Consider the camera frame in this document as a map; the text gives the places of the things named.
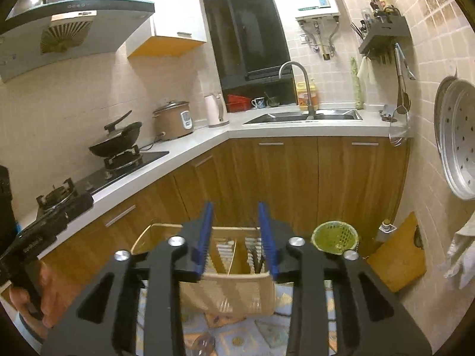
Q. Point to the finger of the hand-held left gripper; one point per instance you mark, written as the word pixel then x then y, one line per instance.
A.
pixel 5 200
pixel 68 209

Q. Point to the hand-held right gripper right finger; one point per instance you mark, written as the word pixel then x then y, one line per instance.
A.
pixel 268 237

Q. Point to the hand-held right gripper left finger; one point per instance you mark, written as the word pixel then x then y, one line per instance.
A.
pixel 204 237

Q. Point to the black utensil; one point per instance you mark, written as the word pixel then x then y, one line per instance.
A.
pixel 256 257

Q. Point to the wooden chopsticks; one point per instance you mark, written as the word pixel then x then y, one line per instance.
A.
pixel 233 257

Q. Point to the beige plastic utensil basket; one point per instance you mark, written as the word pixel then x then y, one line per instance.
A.
pixel 230 293

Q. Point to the round translucent utensil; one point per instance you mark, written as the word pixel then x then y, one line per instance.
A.
pixel 202 345

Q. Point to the person's left hand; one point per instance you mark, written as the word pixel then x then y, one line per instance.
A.
pixel 48 293

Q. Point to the wooden kitchen base cabinets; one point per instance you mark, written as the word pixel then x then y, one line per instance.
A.
pixel 282 178

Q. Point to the green plastic strainer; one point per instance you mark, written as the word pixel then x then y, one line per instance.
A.
pixel 334 237

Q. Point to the black gas hob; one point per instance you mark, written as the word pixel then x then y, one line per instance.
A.
pixel 122 165

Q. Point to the black wok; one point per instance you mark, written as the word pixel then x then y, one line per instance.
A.
pixel 115 144

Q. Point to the patterned blue tablecloth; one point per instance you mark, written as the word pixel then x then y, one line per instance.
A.
pixel 267 335

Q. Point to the small grey canister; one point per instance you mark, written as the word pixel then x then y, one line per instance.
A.
pixel 385 230

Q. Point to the beige rice cooker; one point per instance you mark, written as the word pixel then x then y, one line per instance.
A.
pixel 170 122

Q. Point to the steel kitchen sink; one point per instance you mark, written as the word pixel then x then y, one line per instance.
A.
pixel 297 117

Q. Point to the white electric kettle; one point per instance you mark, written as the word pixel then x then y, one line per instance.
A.
pixel 213 109

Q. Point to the wooden cutting board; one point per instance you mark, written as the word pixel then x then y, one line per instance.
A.
pixel 400 259

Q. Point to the patterned ceramic cup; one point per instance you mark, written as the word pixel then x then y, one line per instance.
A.
pixel 258 103

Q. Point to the small dark bowl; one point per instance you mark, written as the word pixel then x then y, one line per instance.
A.
pixel 272 101

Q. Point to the red plastic basket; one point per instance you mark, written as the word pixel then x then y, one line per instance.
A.
pixel 239 103

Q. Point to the curved metal faucet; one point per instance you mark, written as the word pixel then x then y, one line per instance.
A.
pixel 306 85

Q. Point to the small metal holder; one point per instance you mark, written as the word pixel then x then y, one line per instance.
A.
pixel 387 113

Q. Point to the glass pot lid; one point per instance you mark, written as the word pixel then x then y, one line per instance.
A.
pixel 400 126

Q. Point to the green striped scrubber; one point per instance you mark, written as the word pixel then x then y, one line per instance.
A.
pixel 357 85

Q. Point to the grey range hood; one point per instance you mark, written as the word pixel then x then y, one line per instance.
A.
pixel 100 18

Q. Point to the white hanging cloth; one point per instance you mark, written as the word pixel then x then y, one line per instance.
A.
pixel 366 69

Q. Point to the pale hanging towel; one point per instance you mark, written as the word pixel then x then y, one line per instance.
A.
pixel 462 252

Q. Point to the hanging wooden ladle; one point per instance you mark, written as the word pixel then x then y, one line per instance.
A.
pixel 402 94

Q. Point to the round metal pan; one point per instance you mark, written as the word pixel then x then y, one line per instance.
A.
pixel 438 118

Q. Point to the set of dark knives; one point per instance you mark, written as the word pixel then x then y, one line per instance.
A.
pixel 382 58

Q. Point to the dark window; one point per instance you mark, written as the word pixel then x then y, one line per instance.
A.
pixel 245 26

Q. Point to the round perforated steamer tray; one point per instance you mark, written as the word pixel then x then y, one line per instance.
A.
pixel 460 141

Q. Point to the metal kitchen tongs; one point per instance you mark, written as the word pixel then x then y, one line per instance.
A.
pixel 404 63

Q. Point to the bundle of dark chopsticks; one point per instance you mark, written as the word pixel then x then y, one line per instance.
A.
pixel 362 26

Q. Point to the white wall socket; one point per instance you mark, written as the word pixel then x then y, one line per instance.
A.
pixel 305 38

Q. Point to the white wall cabinet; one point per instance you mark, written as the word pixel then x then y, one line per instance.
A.
pixel 174 3

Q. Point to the dark wall rack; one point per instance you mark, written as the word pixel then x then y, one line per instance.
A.
pixel 386 31

